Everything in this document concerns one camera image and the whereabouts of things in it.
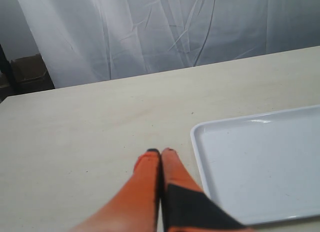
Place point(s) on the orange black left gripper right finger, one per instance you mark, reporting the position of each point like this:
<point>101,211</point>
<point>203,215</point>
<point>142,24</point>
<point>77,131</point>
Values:
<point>185,206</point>

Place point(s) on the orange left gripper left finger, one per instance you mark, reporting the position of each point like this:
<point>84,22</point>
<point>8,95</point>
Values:
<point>135,206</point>

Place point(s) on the white rectangular plastic tray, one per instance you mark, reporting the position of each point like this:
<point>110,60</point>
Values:
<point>262,168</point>

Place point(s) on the brown cardboard box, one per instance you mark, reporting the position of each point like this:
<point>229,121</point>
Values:
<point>31,74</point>

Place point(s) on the white wrinkled backdrop curtain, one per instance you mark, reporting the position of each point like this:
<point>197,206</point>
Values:
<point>88,41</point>

